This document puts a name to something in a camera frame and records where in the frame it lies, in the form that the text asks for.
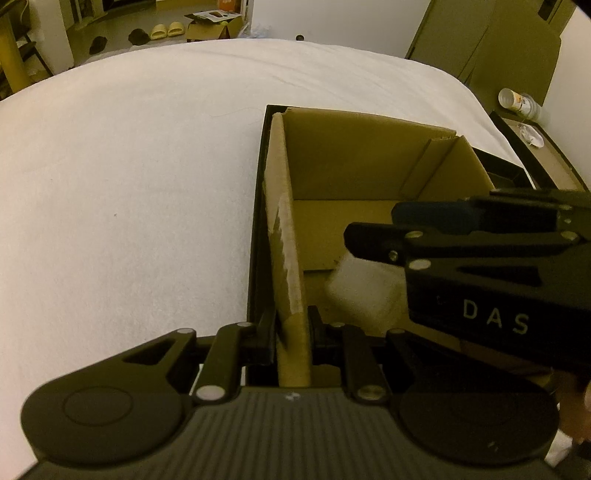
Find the tall brown cardboard panel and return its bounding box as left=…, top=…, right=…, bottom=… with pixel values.
left=405, top=0, right=575, bottom=116

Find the person's right hand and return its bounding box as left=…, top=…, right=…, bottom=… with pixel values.
left=556, top=369, right=591, bottom=446

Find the dark nightstand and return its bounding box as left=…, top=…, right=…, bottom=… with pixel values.
left=489, top=108, right=591, bottom=192

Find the brown cardboard box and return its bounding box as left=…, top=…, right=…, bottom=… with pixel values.
left=262, top=106, right=555, bottom=388

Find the black chair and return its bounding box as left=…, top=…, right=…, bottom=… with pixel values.
left=14, top=37, right=54, bottom=80

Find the white paper cup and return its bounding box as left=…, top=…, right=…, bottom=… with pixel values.
left=498, top=88, right=543, bottom=123

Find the white bunny cube toy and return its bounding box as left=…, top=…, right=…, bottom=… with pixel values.
left=323, top=257, right=409, bottom=334

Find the clear plastic bag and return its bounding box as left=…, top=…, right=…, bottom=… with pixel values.
left=240, top=24, right=279, bottom=40

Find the black shallow tray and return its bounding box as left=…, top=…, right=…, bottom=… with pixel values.
left=245, top=104, right=539, bottom=384

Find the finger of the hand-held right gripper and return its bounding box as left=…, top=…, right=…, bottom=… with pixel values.
left=392, top=187, right=591, bottom=236
left=344, top=222, right=591, bottom=296

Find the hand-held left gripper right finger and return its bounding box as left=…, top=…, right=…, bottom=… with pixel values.
left=308, top=306, right=467, bottom=407

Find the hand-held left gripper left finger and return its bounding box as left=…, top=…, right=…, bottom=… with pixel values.
left=121, top=307, right=280, bottom=407

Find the open cardboard box with papers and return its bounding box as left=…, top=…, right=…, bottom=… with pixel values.
left=185, top=9, right=243, bottom=43

